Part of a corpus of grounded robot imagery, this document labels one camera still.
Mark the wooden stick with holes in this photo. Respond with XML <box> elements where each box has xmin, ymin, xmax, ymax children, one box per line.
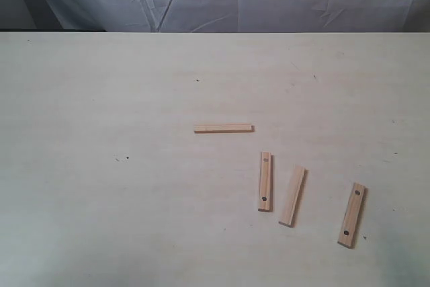
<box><xmin>258</xmin><ymin>152</ymin><xmax>272</xmax><ymax>212</ymax></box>
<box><xmin>337</xmin><ymin>182</ymin><xmax>366</xmax><ymax>249</ymax></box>

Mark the plain wooden stick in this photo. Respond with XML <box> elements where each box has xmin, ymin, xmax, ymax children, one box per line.
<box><xmin>278</xmin><ymin>165</ymin><xmax>306</xmax><ymax>227</ymax></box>
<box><xmin>193</xmin><ymin>124</ymin><xmax>254</xmax><ymax>134</ymax></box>

